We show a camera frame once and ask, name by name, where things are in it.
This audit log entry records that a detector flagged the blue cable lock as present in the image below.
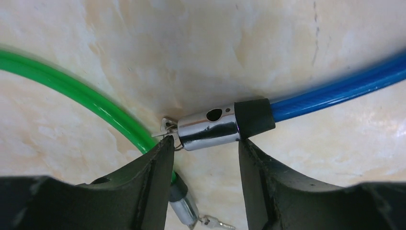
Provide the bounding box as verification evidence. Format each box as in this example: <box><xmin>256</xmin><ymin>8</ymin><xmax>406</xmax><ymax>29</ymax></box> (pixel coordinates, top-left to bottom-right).
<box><xmin>177</xmin><ymin>53</ymin><xmax>406</xmax><ymax>151</ymax></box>

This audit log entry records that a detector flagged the green lock key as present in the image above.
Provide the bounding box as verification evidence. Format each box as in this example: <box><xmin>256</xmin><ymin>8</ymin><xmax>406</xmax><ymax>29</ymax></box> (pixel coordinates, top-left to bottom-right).
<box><xmin>199</xmin><ymin>215</ymin><xmax>236</xmax><ymax>230</ymax></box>

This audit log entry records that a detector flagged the green cable lock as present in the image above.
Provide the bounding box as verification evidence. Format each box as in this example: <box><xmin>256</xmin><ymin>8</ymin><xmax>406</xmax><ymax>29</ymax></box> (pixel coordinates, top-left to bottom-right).
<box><xmin>0</xmin><ymin>50</ymin><xmax>199</xmax><ymax>229</ymax></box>

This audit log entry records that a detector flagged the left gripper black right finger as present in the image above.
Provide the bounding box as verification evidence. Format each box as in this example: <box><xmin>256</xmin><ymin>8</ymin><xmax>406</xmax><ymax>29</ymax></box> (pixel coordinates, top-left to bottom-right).
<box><xmin>238</xmin><ymin>139</ymin><xmax>406</xmax><ymax>230</ymax></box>

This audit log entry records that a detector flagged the blue lock key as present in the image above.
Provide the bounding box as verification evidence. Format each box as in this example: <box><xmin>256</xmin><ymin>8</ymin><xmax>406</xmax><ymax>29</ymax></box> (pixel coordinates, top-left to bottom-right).
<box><xmin>151</xmin><ymin>117</ymin><xmax>183</xmax><ymax>151</ymax></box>

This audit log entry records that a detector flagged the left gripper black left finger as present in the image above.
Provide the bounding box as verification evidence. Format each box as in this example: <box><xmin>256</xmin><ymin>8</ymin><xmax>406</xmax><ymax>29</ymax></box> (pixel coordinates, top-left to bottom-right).
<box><xmin>0</xmin><ymin>137</ymin><xmax>174</xmax><ymax>230</ymax></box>

